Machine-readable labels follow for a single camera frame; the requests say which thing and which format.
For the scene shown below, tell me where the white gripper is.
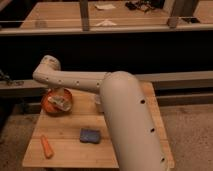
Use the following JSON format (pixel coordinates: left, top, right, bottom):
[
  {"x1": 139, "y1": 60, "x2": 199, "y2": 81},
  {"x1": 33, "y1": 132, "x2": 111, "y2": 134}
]
[{"x1": 48, "y1": 88, "x2": 72, "y2": 111}]

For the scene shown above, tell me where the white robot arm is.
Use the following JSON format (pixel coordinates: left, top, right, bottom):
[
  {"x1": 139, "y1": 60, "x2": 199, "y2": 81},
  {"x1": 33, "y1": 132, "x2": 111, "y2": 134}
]
[{"x1": 33, "y1": 55, "x2": 170, "y2": 171}]

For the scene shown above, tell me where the orange ceramic bowl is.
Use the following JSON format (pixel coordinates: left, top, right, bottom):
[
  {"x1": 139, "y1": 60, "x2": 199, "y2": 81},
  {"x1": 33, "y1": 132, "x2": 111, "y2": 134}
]
[{"x1": 41, "y1": 89, "x2": 72, "y2": 116}]

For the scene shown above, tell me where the clear plastic bottle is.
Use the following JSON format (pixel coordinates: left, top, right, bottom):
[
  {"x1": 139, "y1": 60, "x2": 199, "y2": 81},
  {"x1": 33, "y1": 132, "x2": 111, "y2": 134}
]
[{"x1": 94, "y1": 94, "x2": 102, "y2": 113}]

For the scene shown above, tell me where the wooden table board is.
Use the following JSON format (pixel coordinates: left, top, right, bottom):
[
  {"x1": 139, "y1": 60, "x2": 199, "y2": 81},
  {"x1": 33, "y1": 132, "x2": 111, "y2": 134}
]
[{"x1": 21, "y1": 81, "x2": 176, "y2": 170}]

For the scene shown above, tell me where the blue sponge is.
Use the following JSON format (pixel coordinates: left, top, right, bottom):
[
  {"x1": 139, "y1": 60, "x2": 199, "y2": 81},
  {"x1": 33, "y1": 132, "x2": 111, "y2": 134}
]
[{"x1": 79, "y1": 128, "x2": 101, "y2": 144}]

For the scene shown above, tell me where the orange carrot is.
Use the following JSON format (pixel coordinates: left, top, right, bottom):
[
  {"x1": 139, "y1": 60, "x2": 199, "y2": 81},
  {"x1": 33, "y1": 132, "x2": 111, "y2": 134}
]
[{"x1": 41, "y1": 135, "x2": 54, "y2": 159}]

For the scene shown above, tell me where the white paper sheet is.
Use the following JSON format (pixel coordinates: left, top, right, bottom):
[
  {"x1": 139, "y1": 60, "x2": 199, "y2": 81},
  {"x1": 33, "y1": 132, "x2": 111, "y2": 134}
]
[{"x1": 95, "y1": 4, "x2": 116, "y2": 10}]

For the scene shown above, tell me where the grey metal post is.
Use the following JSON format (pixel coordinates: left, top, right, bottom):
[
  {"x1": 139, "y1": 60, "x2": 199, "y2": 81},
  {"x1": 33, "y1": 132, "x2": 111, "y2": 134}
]
[{"x1": 79, "y1": 0, "x2": 90, "y2": 31}]

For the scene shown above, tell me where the black cable bundle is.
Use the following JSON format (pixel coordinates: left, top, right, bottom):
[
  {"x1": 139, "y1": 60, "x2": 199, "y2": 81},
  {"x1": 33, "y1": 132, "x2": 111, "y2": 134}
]
[{"x1": 124, "y1": 0, "x2": 158, "y2": 13}]

